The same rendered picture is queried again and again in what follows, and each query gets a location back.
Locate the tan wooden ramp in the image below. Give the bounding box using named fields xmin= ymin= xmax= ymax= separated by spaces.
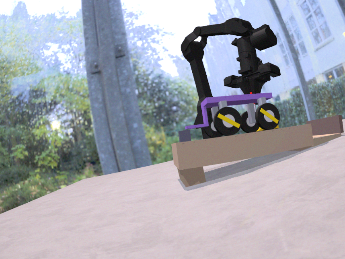
xmin=171 ymin=115 xmax=344 ymax=187

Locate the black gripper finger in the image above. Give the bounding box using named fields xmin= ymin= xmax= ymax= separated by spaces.
xmin=249 ymin=77 xmax=268 ymax=94
xmin=236 ymin=81 xmax=252 ymax=94

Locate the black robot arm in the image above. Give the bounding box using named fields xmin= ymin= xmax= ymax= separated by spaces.
xmin=181 ymin=17 xmax=277 ymax=125

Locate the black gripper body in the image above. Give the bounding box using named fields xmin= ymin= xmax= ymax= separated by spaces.
xmin=224 ymin=51 xmax=281 ymax=88

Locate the purple wheeled trolley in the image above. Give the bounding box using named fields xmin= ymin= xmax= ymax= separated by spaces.
xmin=185 ymin=93 xmax=280 ymax=138

